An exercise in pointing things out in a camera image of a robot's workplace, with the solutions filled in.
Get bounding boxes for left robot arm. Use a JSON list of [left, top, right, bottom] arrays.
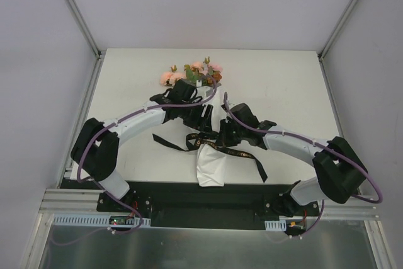
[[71, 79, 219, 212]]

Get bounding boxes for cable duct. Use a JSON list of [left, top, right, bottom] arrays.
[[264, 219, 287, 232], [53, 214, 151, 228]]

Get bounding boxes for purple cable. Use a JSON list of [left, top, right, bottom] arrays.
[[76, 77, 218, 235], [222, 91, 383, 238]]

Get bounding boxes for right cable duct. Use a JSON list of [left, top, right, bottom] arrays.
[[264, 219, 287, 232]]

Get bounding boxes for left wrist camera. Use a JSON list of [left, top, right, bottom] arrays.
[[196, 86, 217, 101]]

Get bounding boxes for aluminium frame post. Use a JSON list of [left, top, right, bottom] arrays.
[[47, 0, 105, 59], [317, 0, 382, 60]]

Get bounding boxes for right aluminium frame post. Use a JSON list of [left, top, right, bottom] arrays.
[[317, 0, 382, 60]]

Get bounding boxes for black printed ribbon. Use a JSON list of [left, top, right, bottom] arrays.
[[152, 132, 268, 183]]

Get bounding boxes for peach rose stem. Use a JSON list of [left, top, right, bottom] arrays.
[[160, 65, 186, 87], [208, 63, 222, 74]]

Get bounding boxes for left aluminium frame post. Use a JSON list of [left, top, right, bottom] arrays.
[[47, 0, 105, 59]]

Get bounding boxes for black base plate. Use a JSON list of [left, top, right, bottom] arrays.
[[96, 180, 327, 229]]

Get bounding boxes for left cable duct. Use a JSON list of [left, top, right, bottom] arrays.
[[53, 214, 151, 228]]

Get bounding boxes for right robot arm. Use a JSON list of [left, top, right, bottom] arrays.
[[218, 103, 368, 217]]

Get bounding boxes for pink rose stem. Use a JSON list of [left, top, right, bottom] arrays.
[[183, 57, 210, 76]]

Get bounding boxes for aluminium rail profile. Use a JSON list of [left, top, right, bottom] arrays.
[[39, 171, 380, 221]]

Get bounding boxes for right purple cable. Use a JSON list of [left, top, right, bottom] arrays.
[[222, 91, 383, 238]]

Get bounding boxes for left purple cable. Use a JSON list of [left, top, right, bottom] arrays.
[[76, 77, 218, 235]]

